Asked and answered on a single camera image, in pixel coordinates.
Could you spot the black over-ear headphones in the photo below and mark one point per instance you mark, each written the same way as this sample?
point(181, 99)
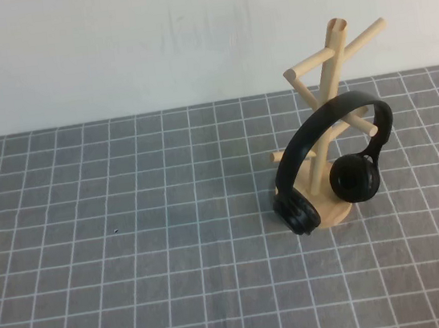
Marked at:
point(302, 217)

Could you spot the light wooden peg stand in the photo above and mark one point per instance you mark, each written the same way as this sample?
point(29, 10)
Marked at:
point(334, 48)

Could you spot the grey white-grid tablecloth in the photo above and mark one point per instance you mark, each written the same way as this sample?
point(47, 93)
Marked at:
point(135, 264)

